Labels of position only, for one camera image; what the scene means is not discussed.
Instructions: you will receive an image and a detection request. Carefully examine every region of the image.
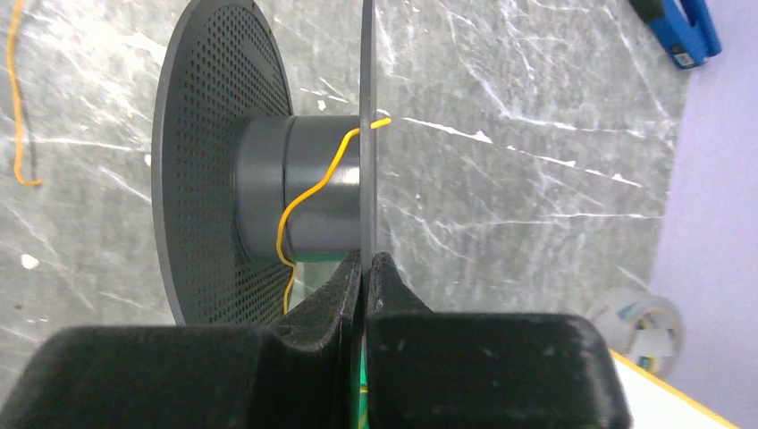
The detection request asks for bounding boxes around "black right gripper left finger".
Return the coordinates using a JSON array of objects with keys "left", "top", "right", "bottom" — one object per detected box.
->
[{"left": 1, "top": 253, "right": 361, "bottom": 428}]

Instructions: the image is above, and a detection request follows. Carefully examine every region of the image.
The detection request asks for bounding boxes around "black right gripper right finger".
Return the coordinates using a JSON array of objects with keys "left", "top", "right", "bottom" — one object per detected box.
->
[{"left": 366, "top": 253, "right": 632, "bottom": 428}]

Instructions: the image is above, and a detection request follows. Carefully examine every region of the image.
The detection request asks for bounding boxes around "dark grey perforated spool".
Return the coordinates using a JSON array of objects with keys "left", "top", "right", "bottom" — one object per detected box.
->
[{"left": 152, "top": 1, "right": 378, "bottom": 324}]

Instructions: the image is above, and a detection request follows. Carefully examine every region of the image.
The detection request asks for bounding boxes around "long yellow cable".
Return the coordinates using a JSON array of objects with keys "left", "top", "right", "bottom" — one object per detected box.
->
[{"left": 5, "top": 0, "right": 393, "bottom": 316}]

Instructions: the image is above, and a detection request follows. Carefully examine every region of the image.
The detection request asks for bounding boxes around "green plastic bin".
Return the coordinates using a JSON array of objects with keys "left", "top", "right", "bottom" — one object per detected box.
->
[{"left": 356, "top": 351, "right": 369, "bottom": 429}]

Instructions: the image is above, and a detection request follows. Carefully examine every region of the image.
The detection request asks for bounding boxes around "yellow framed whiteboard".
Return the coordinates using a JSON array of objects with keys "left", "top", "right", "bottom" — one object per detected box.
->
[{"left": 611, "top": 350, "right": 737, "bottom": 429}]

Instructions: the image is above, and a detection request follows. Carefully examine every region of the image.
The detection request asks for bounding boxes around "blue and black stapler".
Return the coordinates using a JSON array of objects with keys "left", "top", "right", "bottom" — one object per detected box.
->
[{"left": 628, "top": 0, "right": 722, "bottom": 70}]

